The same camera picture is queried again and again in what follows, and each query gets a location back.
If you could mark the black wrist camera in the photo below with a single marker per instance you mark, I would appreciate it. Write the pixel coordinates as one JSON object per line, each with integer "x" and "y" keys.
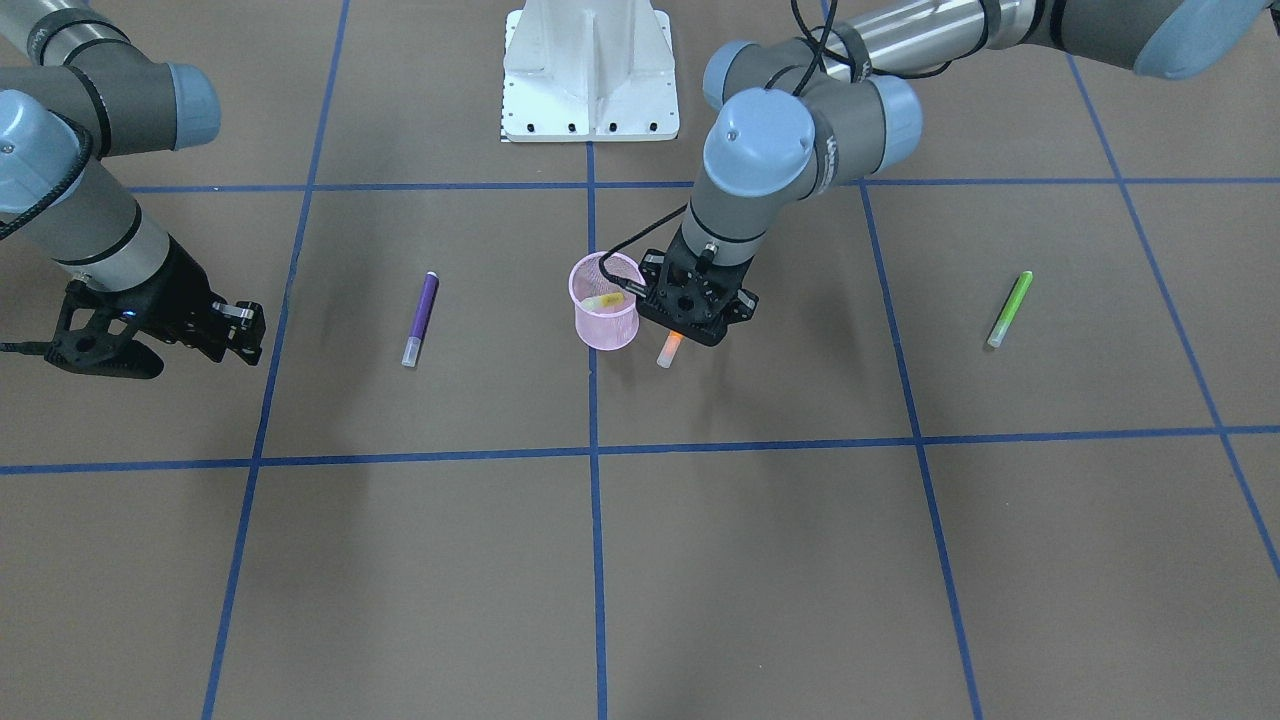
{"x": 693, "y": 296}
{"x": 97, "y": 336}

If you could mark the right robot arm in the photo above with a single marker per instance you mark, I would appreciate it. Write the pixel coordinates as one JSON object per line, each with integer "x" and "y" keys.
{"x": 88, "y": 94}

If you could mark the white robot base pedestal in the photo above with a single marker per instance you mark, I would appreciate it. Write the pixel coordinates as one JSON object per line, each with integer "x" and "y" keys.
{"x": 589, "y": 71}

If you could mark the purple marker pen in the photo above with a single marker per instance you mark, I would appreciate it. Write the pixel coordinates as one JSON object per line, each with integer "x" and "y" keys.
{"x": 420, "y": 322}

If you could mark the pink mesh pen holder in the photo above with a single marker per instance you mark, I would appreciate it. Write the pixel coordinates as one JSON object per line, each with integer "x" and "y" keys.
{"x": 615, "y": 327}

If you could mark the orange marker pen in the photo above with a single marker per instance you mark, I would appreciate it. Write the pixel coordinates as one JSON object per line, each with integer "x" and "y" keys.
{"x": 668, "y": 352}

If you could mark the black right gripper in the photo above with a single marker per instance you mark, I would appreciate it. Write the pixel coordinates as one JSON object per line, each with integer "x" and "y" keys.
{"x": 172, "y": 293}

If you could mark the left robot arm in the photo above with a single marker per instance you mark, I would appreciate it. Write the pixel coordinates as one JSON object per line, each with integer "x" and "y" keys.
{"x": 837, "y": 102}

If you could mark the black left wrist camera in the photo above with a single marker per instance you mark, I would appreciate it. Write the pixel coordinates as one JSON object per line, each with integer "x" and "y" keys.
{"x": 693, "y": 296}

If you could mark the green marker pen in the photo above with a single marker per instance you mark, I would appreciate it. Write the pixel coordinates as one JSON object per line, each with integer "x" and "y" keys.
{"x": 1009, "y": 310}

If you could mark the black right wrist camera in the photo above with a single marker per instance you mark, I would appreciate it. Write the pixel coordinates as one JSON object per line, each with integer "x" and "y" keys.
{"x": 97, "y": 336}

